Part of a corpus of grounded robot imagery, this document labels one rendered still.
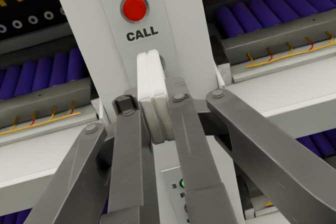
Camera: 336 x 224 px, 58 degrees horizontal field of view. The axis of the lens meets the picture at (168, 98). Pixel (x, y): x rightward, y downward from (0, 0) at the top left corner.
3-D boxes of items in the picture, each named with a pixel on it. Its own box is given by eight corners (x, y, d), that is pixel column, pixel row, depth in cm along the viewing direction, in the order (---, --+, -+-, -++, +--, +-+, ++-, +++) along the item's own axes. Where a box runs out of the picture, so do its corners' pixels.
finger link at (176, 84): (172, 122, 14) (235, 105, 14) (163, 78, 18) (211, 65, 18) (179, 147, 15) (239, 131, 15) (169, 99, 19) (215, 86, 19)
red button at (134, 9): (149, 18, 21) (142, -6, 20) (126, 24, 21) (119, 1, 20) (148, 15, 22) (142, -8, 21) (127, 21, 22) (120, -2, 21)
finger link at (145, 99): (166, 143, 17) (153, 146, 17) (157, 87, 23) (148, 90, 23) (151, 96, 15) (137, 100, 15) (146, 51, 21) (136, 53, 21)
